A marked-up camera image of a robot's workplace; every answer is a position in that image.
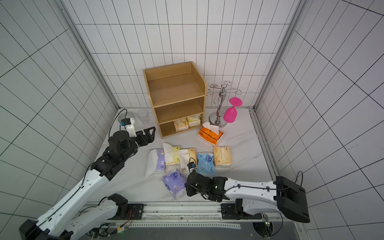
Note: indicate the light blue tissue pack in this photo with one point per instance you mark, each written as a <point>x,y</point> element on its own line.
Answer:
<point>206,165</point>

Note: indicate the cream yellow tissue pack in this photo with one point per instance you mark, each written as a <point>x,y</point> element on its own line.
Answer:
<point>222,156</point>

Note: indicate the green-yellow floral tissue pack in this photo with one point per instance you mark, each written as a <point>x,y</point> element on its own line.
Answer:
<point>171,154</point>

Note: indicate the wooden three-tier shelf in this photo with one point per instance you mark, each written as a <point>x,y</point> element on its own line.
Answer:
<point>175,92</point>

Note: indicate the orange-yellow tissue pack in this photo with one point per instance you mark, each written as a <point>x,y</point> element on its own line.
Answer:
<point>187,156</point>

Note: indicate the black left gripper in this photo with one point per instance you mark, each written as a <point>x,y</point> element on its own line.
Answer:
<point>142,138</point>

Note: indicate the pink plastic wine glass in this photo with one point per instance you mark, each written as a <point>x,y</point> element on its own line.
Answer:
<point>231,113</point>

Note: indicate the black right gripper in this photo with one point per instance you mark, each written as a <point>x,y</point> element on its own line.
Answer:
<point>190,186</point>

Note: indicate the purple tissue pack bottom shelf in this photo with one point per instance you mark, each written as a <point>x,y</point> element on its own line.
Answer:
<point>175,183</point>

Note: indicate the aluminium corner post left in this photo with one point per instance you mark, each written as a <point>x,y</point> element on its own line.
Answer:
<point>84,49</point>

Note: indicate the purple dog tissue pack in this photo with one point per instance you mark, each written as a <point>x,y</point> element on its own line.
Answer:
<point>156,162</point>

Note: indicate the clear plastic cup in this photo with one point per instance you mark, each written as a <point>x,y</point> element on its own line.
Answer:
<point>143,116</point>

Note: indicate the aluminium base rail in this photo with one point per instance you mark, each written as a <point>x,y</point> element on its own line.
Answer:
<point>168,215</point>

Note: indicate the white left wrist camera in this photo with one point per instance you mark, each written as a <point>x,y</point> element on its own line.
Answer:
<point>128,125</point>

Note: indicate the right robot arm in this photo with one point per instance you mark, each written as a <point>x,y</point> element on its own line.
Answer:
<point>280,196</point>

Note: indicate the orange tissue pack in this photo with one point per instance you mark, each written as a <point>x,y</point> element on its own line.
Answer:
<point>210,133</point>

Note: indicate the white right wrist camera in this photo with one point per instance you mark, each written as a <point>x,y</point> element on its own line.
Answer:
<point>191,166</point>

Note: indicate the yellow tissue pack bottom shelf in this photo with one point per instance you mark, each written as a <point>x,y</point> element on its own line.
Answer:
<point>181,125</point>

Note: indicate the green patterned ceramic bowl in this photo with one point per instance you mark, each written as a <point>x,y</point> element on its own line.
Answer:
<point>125,117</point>

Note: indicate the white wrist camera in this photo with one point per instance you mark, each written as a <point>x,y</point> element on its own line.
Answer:
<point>128,125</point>
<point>191,166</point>

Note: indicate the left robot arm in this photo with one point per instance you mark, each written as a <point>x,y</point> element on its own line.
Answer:
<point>63,221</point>

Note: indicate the pale green tissue pack bottom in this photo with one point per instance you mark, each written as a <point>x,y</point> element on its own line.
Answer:
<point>194,120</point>

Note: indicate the chrome glass holder stand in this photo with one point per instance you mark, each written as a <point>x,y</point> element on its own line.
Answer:
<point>222,92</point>

